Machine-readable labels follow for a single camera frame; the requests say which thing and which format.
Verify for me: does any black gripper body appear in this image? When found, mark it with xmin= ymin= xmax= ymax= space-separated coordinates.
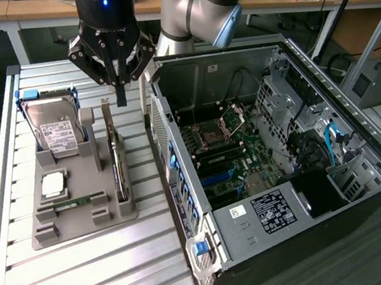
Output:
xmin=73 ymin=0 xmax=144 ymax=66

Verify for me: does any graphics card with metal bracket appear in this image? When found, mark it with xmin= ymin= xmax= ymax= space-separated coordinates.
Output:
xmin=99 ymin=96 xmax=131 ymax=204

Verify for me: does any open black PC case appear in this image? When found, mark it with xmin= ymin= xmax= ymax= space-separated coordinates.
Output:
xmin=135 ymin=23 xmax=381 ymax=285

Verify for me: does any hard disk in blue carrier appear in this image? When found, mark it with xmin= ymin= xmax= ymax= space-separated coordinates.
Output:
xmin=14 ymin=83 xmax=87 ymax=164

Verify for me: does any CPU socket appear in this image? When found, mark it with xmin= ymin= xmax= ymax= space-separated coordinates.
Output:
xmin=191 ymin=120 xmax=228 ymax=150

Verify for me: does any metal socket cover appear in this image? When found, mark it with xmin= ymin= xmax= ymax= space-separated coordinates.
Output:
xmin=215 ymin=104 xmax=248 ymax=139

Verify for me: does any grey plastic parts rack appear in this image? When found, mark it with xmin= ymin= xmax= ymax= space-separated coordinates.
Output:
xmin=16 ymin=94 xmax=142 ymax=251

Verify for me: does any black RAM stick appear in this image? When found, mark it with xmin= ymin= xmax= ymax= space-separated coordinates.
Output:
xmin=196 ymin=146 xmax=245 ymax=168

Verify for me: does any silver CPU chip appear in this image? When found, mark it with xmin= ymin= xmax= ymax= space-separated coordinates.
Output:
xmin=38 ymin=170 xmax=68 ymax=198

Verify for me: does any silver perforated drive cage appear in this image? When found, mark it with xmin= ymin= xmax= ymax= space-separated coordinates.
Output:
xmin=251 ymin=68 xmax=324 ymax=142

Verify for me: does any green RAM stick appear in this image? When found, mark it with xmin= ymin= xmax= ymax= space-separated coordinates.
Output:
xmin=51 ymin=193 xmax=104 ymax=211

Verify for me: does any green motherboard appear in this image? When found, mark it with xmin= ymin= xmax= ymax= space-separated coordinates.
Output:
xmin=176 ymin=100 xmax=287 ymax=212

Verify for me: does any blue case latch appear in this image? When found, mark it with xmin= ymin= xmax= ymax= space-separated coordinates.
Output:
xmin=191 ymin=240 xmax=209 ymax=258

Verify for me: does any grey power supply unit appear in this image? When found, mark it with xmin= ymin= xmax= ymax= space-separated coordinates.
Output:
xmin=209 ymin=178 xmax=319 ymax=264

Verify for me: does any black slanted pole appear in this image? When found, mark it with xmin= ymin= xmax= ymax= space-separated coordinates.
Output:
xmin=304 ymin=0 xmax=381 ymax=65

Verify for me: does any black plastic shroud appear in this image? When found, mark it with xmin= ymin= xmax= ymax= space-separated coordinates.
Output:
xmin=288 ymin=165 xmax=352 ymax=221

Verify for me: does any grey equipment cabinet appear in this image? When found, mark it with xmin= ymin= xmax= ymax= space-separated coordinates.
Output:
xmin=331 ymin=14 xmax=381 ymax=112

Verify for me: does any black looped wire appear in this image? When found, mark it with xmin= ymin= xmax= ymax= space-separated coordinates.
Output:
xmin=222 ymin=66 xmax=262 ymax=100

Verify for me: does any black wire bundle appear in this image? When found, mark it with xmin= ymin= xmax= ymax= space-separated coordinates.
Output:
xmin=285 ymin=126 xmax=333 ymax=177

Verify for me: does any blue SATA wire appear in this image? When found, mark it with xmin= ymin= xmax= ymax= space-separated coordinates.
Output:
xmin=322 ymin=120 xmax=347 ymax=169

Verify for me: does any grey disk bay bracket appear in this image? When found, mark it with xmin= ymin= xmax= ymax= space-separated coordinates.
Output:
xmin=325 ymin=154 xmax=381 ymax=205

